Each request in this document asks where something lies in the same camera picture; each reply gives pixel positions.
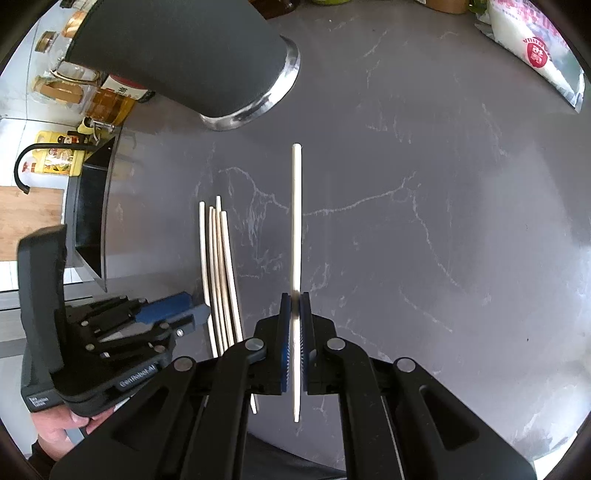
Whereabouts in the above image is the black faucet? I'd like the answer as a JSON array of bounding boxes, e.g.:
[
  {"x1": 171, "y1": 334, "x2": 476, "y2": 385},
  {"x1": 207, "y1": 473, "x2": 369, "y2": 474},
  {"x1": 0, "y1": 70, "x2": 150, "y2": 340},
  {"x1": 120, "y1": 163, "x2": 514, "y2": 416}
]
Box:
[{"x1": 14, "y1": 142, "x2": 88, "y2": 193}]

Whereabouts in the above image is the person's left hand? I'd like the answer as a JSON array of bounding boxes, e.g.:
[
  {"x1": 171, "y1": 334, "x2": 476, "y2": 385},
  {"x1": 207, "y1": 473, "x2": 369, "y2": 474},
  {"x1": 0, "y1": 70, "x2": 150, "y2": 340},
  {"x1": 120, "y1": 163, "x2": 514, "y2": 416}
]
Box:
[{"x1": 31, "y1": 397, "x2": 112, "y2": 462}]

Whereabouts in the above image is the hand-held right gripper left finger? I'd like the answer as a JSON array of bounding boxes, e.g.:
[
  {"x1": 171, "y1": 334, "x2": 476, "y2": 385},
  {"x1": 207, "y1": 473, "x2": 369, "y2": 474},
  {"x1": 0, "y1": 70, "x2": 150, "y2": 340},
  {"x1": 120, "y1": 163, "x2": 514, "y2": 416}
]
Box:
[{"x1": 48, "y1": 291, "x2": 293, "y2": 480}]

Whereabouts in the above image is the large cooking oil jug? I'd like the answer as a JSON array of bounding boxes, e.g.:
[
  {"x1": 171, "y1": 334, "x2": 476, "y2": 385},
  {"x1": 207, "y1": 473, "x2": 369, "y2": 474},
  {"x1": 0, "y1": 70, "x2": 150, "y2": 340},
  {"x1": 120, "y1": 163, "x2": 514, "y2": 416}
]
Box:
[{"x1": 30, "y1": 76, "x2": 137, "y2": 127}]

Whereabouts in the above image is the brown spice jar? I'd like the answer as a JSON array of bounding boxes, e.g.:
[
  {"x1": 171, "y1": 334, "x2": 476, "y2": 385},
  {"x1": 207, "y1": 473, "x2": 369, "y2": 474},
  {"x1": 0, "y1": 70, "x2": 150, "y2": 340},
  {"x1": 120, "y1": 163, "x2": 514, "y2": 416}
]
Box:
[{"x1": 425, "y1": 0, "x2": 469, "y2": 14}]

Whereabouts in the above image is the soy sauce bottle with handle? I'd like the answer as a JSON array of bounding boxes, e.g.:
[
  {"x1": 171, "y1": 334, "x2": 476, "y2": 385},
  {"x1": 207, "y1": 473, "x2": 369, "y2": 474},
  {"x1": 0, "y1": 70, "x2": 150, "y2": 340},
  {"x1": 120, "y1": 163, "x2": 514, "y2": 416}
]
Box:
[{"x1": 34, "y1": 30, "x2": 155, "y2": 104}]

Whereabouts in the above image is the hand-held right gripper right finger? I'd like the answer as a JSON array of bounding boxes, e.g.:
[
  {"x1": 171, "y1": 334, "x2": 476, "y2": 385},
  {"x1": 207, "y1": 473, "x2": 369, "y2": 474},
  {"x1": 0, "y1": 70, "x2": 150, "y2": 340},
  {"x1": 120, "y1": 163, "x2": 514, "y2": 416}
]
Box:
[{"x1": 299, "y1": 292, "x2": 539, "y2": 480}]

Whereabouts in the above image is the person's left forearm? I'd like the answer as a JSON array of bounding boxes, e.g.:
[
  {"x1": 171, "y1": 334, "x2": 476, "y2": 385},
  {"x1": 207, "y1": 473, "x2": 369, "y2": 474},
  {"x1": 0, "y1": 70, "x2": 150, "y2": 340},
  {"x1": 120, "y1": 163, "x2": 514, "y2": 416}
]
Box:
[{"x1": 28, "y1": 438, "x2": 63, "y2": 469}]

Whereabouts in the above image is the white granule bag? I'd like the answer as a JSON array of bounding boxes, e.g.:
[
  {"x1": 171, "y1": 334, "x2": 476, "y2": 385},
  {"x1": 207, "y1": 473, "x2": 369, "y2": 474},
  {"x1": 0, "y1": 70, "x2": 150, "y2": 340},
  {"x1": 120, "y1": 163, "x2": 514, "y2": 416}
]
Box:
[{"x1": 480, "y1": 0, "x2": 585, "y2": 109}]

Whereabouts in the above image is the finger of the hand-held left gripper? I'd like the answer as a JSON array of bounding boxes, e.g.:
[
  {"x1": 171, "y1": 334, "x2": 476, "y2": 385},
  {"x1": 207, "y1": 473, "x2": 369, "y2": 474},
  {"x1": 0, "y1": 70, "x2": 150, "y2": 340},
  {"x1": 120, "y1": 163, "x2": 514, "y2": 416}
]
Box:
[
  {"x1": 65, "y1": 291, "x2": 195, "y2": 340},
  {"x1": 90, "y1": 302, "x2": 212, "y2": 363}
]

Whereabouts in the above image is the yellow dish soap bottle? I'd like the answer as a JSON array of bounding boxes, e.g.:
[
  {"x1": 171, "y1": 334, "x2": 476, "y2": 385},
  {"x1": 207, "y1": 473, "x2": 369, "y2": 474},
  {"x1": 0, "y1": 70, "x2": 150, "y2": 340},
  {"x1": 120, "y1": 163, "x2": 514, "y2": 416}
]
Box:
[{"x1": 23, "y1": 130, "x2": 90, "y2": 177}]

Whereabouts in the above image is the orange cap sauce bottle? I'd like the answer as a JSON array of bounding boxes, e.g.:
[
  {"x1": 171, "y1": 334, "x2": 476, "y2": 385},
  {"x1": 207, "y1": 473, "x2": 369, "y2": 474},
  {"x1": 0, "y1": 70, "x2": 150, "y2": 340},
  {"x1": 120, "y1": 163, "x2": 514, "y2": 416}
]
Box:
[{"x1": 62, "y1": 9, "x2": 88, "y2": 40}]

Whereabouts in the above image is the single pale chopstick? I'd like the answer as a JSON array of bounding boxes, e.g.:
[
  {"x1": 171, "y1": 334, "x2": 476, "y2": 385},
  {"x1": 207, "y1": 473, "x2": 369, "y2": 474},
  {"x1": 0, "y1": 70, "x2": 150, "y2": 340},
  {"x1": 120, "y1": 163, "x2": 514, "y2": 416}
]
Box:
[{"x1": 290, "y1": 144, "x2": 304, "y2": 423}]

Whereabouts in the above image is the bundle of wooden chopsticks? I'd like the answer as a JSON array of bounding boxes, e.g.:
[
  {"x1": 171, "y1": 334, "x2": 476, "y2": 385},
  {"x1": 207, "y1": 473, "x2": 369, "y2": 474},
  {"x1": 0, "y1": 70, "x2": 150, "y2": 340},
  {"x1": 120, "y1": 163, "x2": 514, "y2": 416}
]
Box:
[{"x1": 198, "y1": 195, "x2": 259, "y2": 414}]

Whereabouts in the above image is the black utensil holder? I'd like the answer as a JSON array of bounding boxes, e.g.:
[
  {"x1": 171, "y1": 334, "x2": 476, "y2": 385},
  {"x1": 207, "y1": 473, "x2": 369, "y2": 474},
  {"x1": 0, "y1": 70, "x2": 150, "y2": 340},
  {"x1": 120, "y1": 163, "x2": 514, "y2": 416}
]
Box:
[{"x1": 65, "y1": 0, "x2": 302, "y2": 132}]

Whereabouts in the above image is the wooden cutting board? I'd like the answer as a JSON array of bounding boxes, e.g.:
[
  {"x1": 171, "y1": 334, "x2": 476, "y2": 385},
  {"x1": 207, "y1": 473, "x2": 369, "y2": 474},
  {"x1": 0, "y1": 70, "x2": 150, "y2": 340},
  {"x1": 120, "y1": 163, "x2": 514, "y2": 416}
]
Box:
[{"x1": 0, "y1": 185, "x2": 64, "y2": 261}]

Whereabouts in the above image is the small metal object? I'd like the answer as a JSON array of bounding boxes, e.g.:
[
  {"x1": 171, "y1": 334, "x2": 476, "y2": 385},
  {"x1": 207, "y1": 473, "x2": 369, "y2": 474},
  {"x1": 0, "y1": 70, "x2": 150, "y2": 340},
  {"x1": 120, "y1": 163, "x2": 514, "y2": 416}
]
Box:
[{"x1": 90, "y1": 119, "x2": 115, "y2": 145}]

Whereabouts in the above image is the black sink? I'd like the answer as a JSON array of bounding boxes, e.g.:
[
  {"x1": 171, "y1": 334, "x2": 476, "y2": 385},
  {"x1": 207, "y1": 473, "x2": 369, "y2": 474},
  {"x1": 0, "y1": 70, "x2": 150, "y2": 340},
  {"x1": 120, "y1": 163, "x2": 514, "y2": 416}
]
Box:
[{"x1": 65, "y1": 136, "x2": 118, "y2": 294}]

